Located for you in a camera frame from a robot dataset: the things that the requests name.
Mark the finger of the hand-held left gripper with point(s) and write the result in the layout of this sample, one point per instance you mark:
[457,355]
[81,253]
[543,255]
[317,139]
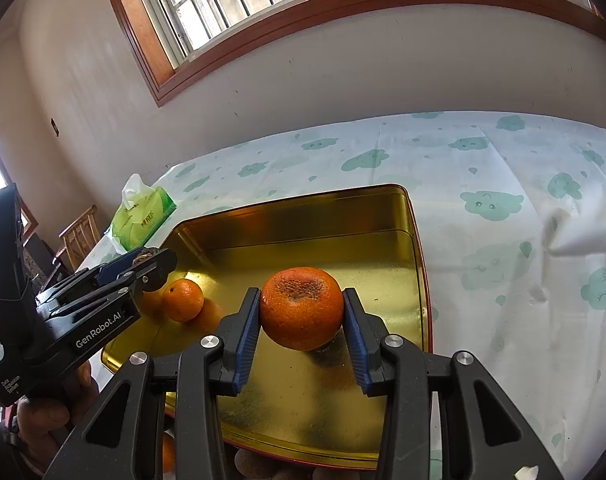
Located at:
[115,269]
[158,267]

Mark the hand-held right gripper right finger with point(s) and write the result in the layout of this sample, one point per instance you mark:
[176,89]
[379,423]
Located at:
[355,342]

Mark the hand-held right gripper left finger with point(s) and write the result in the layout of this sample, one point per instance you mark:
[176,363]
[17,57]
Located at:
[248,332]

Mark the wrinkled dark passion fruit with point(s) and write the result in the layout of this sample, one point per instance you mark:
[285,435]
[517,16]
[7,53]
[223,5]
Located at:
[144,257]

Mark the mandarin orange with brown patch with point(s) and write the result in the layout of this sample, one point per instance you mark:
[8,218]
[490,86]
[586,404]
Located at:
[303,320]

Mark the gold and red tin box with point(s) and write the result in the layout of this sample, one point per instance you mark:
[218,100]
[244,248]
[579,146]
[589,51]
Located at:
[308,240]

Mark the person's left hand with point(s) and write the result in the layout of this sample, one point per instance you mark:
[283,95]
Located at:
[40,417]

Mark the dark furniture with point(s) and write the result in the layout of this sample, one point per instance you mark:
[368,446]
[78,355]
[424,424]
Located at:
[38,260]

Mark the mandarin orange with stem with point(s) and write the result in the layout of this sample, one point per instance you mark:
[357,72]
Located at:
[183,302]

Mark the wooden chair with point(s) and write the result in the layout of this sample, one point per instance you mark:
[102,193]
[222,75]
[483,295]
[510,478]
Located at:
[80,240]

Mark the green tissue pack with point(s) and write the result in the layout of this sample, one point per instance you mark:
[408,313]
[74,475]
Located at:
[143,210]

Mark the brown longan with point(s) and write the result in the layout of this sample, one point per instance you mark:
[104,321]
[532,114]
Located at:
[250,464]
[290,474]

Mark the cloud print tablecloth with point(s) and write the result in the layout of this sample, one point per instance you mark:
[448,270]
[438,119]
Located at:
[483,310]

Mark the small mandarin orange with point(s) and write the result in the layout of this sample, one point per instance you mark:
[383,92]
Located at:
[168,452]

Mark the white paper scrap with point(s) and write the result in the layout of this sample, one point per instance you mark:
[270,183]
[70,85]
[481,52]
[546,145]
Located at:
[525,473]

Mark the wooden framed window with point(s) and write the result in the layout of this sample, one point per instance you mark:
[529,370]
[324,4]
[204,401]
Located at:
[283,32]

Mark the wall socket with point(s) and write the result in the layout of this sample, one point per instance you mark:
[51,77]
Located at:
[54,126]

